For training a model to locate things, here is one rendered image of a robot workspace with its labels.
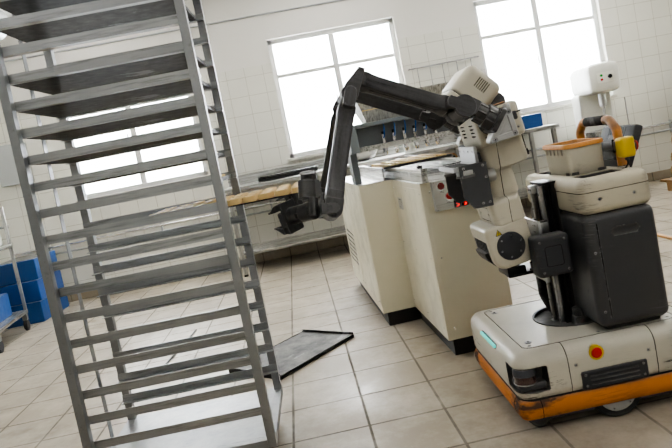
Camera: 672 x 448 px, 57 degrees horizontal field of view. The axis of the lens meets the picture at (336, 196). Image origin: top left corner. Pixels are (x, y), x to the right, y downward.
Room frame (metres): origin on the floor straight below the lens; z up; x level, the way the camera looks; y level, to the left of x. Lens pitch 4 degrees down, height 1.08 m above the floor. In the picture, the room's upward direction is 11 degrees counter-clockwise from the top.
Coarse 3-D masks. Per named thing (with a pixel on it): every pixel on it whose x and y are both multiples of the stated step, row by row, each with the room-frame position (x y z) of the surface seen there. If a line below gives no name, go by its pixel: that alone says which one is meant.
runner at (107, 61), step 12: (156, 48) 2.09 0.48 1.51; (168, 48) 2.09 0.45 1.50; (180, 48) 2.09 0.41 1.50; (84, 60) 2.08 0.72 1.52; (96, 60) 2.08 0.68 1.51; (108, 60) 2.08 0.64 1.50; (120, 60) 2.09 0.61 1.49; (132, 60) 2.09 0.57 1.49; (24, 72) 2.08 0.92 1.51; (36, 72) 2.08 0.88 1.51; (48, 72) 2.08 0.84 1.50; (60, 72) 2.08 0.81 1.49; (72, 72) 2.09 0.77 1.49; (12, 84) 2.09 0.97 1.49
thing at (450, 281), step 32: (416, 192) 2.95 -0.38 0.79; (416, 224) 3.08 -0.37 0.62; (448, 224) 2.87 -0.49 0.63; (416, 256) 3.23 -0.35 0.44; (448, 256) 2.87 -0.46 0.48; (480, 256) 2.88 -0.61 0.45; (416, 288) 3.40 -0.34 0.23; (448, 288) 2.87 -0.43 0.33; (480, 288) 2.88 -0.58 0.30; (448, 320) 2.86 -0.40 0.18
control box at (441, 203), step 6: (438, 180) 2.85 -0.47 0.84; (444, 180) 2.84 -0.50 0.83; (432, 186) 2.84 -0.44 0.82; (444, 186) 2.84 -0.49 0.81; (432, 192) 2.85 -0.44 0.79; (438, 192) 2.84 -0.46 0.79; (444, 192) 2.84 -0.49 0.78; (438, 198) 2.84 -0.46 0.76; (444, 198) 2.84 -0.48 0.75; (438, 204) 2.84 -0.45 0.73; (444, 204) 2.84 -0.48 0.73; (450, 204) 2.84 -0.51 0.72; (462, 204) 2.84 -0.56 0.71; (468, 204) 2.85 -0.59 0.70; (438, 210) 2.84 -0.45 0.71
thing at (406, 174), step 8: (392, 168) 3.51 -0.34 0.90; (400, 168) 3.34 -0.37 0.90; (408, 168) 3.20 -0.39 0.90; (424, 168) 2.83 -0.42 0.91; (384, 176) 3.80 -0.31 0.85; (392, 176) 3.54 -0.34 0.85; (400, 176) 3.31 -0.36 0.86; (408, 176) 3.11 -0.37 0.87; (416, 176) 2.94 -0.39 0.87; (424, 176) 2.83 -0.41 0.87
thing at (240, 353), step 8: (264, 344) 2.51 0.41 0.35; (224, 352) 2.50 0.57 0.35; (232, 352) 2.51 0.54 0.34; (240, 352) 2.51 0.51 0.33; (264, 352) 2.49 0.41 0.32; (184, 360) 2.50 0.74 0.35; (192, 360) 2.50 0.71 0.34; (200, 360) 2.50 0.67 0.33; (208, 360) 2.50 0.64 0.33; (216, 360) 2.50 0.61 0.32; (224, 360) 2.49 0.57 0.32; (152, 368) 2.50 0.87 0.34; (160, 368) 2.50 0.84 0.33; (168, 368) 2.50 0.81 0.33; (176, 368) 2.50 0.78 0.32; (184, 368) 2.48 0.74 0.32; (120, 376) 2.49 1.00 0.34; (128, 376) 2.49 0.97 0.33; (136, 376) 2.49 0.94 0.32; (144, 376) 2.48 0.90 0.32
